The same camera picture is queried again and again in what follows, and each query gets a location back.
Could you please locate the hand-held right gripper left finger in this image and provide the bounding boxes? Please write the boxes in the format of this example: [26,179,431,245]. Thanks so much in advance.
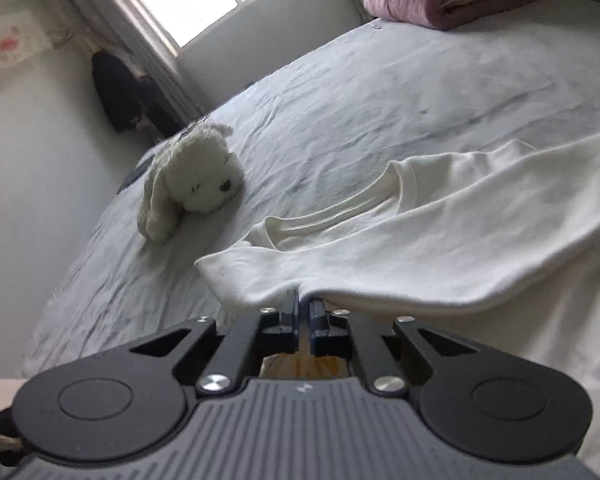
[129,289,301,400]

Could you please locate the white long-sleeve shirt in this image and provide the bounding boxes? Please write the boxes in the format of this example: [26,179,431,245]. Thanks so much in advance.
[195,122,600,480]

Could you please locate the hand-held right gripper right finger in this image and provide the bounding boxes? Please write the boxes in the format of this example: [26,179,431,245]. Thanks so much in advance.
[307,299,477,400]

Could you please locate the grey bed sheet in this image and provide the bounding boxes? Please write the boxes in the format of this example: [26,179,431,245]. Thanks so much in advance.
[22,0,600,378]

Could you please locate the grey curtain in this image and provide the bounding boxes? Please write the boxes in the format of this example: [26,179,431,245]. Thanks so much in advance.
[55,0,211,126]

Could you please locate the dark hanging clothes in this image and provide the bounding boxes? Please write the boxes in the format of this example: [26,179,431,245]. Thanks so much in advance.
[91,50,181,136]

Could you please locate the floral wall poster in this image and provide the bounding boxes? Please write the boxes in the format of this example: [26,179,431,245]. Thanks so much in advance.
[0,12,76,78]

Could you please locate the white plush dog toy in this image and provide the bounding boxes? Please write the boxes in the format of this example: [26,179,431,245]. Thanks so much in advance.
[136,122,245,243]

